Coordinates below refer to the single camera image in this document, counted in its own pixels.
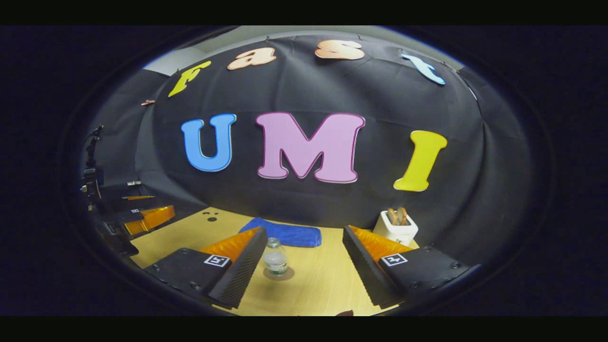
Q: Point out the copper backdrop clip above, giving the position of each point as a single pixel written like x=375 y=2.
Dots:
x=147 y=102

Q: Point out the clear plastic water bottle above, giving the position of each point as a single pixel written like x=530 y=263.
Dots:
x=275 y=259

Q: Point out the white toaster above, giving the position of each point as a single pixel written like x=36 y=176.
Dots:
x=396 y=232

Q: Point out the blue towel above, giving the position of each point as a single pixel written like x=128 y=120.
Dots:
x=289 y=233

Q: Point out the black backdrop cloth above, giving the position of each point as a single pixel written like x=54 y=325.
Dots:
x=380 y=95

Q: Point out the brown bread slice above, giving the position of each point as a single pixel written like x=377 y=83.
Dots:
x=392 y=216
x=402 y=216

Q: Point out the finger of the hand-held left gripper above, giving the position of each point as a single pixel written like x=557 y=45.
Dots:
x=128 y=204
x=118 y=216

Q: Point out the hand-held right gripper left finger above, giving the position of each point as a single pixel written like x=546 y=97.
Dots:
x=247 y=270

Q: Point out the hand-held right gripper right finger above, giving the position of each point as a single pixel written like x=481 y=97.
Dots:
x=368 y=273

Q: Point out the round brown coaster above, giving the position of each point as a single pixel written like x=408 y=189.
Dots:
x=289 y=274

